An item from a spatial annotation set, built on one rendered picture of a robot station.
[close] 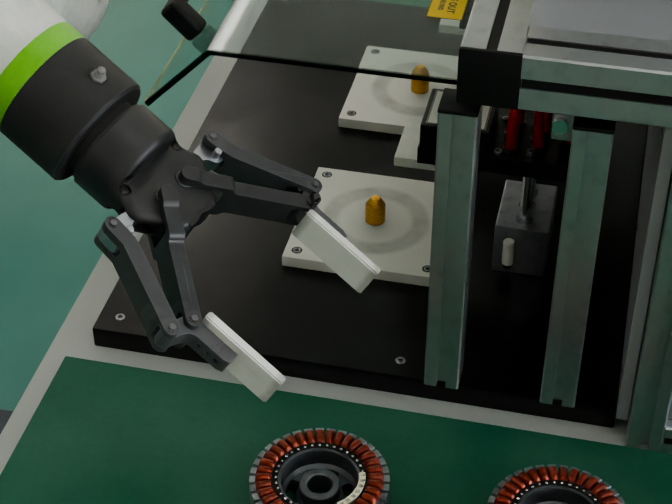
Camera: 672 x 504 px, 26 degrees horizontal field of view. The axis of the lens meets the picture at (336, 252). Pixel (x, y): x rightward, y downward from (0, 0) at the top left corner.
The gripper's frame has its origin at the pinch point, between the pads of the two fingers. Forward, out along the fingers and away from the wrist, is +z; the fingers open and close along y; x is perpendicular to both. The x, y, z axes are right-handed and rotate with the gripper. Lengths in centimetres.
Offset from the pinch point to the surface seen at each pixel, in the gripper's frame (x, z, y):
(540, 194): -9.4, 7.9, -38.6
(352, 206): -21.7, -5.0, -32.9
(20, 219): -140, -54, -90
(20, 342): -129, -35, -63
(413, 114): -23, -7, -51
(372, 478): -12.0, 11.5, -2.1
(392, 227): -19.2, -0.6, -31.9
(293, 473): -17.0, 6.8, -1.0
